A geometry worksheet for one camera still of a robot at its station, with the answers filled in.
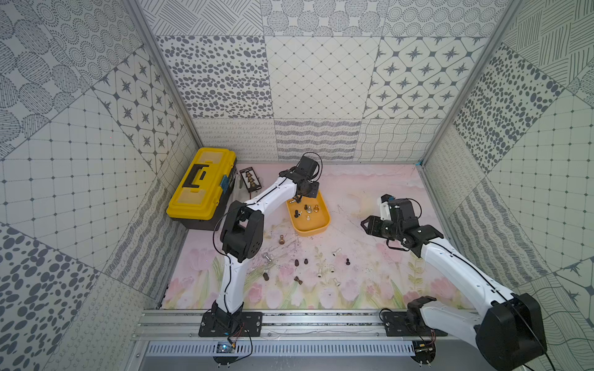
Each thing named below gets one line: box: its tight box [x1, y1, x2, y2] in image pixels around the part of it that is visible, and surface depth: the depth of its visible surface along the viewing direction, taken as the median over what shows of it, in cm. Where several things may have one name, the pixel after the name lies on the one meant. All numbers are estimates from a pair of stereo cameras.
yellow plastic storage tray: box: [285, 190, 332, 238], surface depth 102 cm
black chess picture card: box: [238, 166, 263, 193], surface depth 114 cm
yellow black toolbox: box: [166, 147, 238, 232], surface depth 92 cm
